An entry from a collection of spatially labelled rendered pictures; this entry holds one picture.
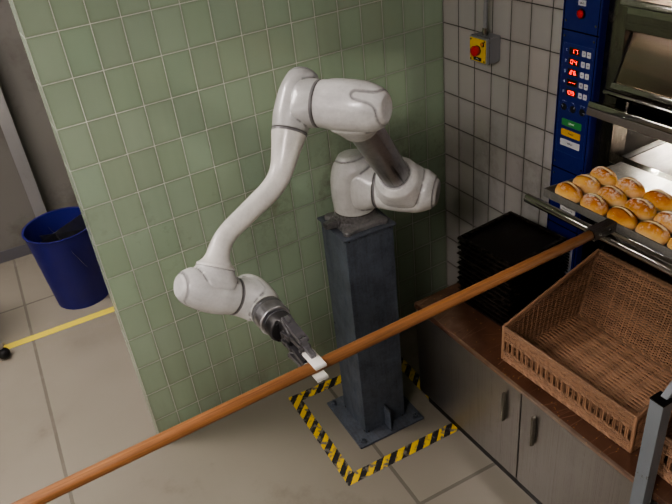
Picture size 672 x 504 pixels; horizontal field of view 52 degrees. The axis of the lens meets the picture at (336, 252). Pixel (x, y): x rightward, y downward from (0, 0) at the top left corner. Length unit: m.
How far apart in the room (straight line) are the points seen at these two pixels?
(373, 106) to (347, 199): 0.68
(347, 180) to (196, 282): 0.85
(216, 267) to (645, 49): 1.47
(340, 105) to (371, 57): 1.07
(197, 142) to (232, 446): 1.34
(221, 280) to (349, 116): 0.54
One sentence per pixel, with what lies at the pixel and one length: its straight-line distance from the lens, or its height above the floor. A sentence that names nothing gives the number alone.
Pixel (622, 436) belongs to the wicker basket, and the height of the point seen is 0.63.
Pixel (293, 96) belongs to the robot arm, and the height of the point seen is 1.66.
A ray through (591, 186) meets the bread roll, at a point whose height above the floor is 1.22.
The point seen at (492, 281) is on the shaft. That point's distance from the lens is 1.88.
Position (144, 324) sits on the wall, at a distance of 2.88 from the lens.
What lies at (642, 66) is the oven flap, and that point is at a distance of 2.41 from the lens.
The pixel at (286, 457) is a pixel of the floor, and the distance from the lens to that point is 3.08.
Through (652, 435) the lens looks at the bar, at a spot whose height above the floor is 0.84.
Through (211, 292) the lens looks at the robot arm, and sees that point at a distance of 1.76.
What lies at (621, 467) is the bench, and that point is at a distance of 2.31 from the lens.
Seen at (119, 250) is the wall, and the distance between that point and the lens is 2.69.
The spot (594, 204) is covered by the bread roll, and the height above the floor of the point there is 1.22.
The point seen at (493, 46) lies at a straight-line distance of 2.80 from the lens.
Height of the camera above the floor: 2.30
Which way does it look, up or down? 33 degrees down
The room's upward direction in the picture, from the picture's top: 7 degrees counter-clockwise
